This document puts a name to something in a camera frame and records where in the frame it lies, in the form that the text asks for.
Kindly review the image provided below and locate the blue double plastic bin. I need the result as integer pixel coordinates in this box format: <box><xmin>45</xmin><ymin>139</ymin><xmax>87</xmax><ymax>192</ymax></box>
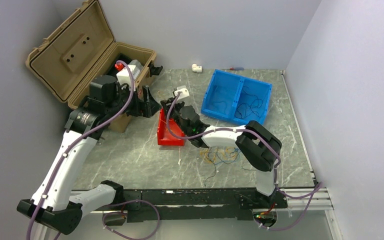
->
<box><xmin>200</xmin><ymin>69</ymin><xmax>273</xmax><ymax>125</ymax></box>

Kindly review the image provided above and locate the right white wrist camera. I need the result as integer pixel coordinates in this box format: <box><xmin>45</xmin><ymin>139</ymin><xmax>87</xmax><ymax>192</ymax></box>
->
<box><xmin>173</xmin><ymin>85</ymin><xmax>190</xmax><ymax>102</ymax></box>

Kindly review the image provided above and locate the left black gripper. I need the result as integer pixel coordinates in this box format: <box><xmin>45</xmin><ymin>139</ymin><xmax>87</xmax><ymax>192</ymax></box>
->
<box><xmin>105</xmin><ymin>82</ymin><xmax>161</xmax><ymax>119</ymax></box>

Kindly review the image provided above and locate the white pipe elbow fitting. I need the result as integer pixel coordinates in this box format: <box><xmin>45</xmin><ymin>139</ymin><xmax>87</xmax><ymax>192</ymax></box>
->
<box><xmin>191</xmin><ymin>63</ymin><xmax>203</xmax><ymax>73</ymax></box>

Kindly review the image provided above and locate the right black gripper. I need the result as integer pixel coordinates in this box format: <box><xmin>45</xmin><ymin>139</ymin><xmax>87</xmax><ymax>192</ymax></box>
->
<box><xmin>161</xmin><ymin>97</ymin><xmax>190</xmax><ymax>136</ymax></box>

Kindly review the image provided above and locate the grey plastic organizer box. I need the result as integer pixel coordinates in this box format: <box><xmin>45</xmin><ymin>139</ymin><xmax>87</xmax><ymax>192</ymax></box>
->
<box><xmin>129</xmin><ymin>59</ymin><xmax>144</xmax><ymax>79</ymax></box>

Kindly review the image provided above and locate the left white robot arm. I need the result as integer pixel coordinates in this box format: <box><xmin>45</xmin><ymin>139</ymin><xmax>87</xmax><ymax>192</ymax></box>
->
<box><xmin>17</xmin><ymin>75</ymin><xmax>161</xmax><ymax>235</ymax></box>

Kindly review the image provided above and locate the red handled screwdriver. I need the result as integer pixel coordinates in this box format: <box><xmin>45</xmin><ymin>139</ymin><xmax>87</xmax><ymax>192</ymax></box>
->
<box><xmin>229</xmin><ymin>67</ymin><xmax>245</xmax><ymax>71</ymax></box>

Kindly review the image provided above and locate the tan open tool case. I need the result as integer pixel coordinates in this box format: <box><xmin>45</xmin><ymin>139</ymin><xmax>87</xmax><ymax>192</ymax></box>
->
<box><xmin>25</xmin><ymin>0</ymin><xmax>164</xmax><ymax>133</ymax></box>

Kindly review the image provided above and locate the red small plastic bin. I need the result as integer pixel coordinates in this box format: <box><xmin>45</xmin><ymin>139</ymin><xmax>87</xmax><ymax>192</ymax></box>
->
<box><xmin>156</xmin><ymin>109</ymin><xmax>185</xmax><ymax>147</ymax></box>

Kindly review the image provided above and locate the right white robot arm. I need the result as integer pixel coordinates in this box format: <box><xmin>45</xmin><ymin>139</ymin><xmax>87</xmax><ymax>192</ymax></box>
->
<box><xmin>160</xmin><ymin>96</ymin><xmax>282</xmax><ymax>208</ymax></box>

